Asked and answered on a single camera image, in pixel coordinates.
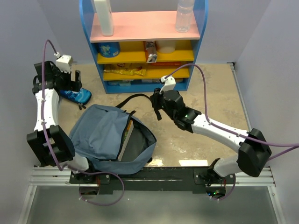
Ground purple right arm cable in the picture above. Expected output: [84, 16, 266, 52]
[161, 63, 299, 202]

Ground blue cartoon pencil case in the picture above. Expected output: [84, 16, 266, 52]
[60, 88, 92, 110]

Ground translucent white plastic cup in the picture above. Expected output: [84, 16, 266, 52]
[156, 40, 176, 54]

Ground orange treehouse book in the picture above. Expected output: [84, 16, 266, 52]
[117, 120, 134, 161]

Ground blue-grey fabric backpack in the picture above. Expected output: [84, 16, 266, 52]
[69, 94, 157, 175]

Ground clear plastic water bottle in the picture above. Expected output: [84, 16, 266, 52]
[175, 0, 195, 33]

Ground flat red box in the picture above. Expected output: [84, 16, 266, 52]
[152, 62, 182, 66]

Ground blue wooden shelf unit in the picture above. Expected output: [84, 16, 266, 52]
[79, 0, 209, 94]

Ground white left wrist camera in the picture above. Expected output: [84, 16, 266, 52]
[56, 55, 73, 73]

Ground yellow chips bag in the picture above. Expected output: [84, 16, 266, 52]
[103, 63, 146, 77]

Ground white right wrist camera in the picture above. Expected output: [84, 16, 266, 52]
[159, 75, 176, 94]

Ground blue cylindrical snack can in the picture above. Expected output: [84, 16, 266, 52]
[98, 42, 121, 58]

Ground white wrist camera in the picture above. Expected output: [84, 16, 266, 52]
[56, 55, 73, 73]
[159, 75, 176, 94]

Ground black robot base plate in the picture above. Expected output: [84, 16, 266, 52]
[70, 167, 234, 195]

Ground red and silver snack box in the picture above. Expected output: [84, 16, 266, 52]
[144, 41, 157, 63]

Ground white items on bottom shelf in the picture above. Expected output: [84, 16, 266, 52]
[107, 78, 185, 86]

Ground aluminium front frame rail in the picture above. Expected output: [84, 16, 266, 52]
[29, 167, 275, 187]

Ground white rectangular bottle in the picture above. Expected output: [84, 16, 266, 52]
[94, 0, 114, 36]

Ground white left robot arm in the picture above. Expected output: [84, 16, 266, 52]
[27, 55, 97, 183]

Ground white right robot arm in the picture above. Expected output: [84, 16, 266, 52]
[150, 88, 272, 184]

